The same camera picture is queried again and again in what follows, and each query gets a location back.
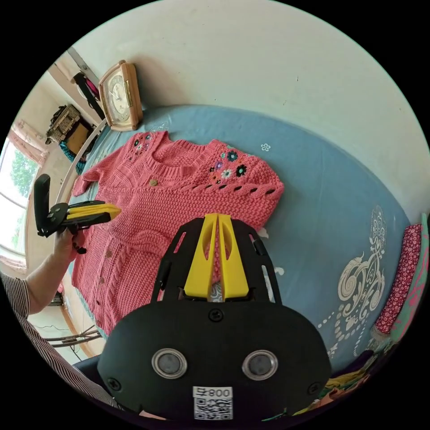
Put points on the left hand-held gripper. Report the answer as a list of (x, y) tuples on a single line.
[(59, 215)]

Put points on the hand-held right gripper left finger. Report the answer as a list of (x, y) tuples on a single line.
[(201, 255)]

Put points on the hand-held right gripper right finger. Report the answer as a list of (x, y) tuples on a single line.
[(235, 262)]

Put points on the person's left forearm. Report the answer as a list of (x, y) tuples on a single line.
[(43, 282)]

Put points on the pink knit cardigan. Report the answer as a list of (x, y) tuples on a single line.
[(151, 208)]

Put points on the person's left hand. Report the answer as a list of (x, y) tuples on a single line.
[(65, 247)]

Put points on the window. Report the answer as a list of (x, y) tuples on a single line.
[(16, 188)]

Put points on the cluttered shelf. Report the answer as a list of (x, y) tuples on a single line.
[(65, 122)]

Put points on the pink curtain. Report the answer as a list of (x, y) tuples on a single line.
[(28, 142)]

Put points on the bed with blue printed sheet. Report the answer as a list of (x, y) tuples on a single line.
[(319, 201)]

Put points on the wooden framed clock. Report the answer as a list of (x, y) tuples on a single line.
[(118, 95)]

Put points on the person's body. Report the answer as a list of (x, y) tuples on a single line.
[(37, 346)]

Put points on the red floral rolled blanket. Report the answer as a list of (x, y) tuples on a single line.
[(401, 279)]

